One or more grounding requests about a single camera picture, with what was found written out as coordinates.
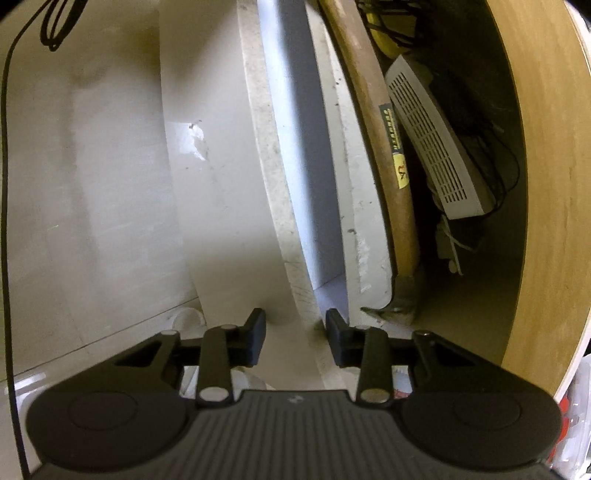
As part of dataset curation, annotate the white open drawer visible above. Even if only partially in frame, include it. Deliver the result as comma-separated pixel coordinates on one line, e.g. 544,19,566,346
159,1,391,390

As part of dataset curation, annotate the white vented router box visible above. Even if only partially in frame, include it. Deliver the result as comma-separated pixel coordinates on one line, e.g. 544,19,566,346
385,55,494,220

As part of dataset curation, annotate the wooden handle hammer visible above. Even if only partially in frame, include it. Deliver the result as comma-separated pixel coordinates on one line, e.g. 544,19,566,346
320,1,420,325

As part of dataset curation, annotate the black cable on floor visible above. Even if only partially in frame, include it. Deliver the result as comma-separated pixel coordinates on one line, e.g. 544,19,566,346
0,0,90,479

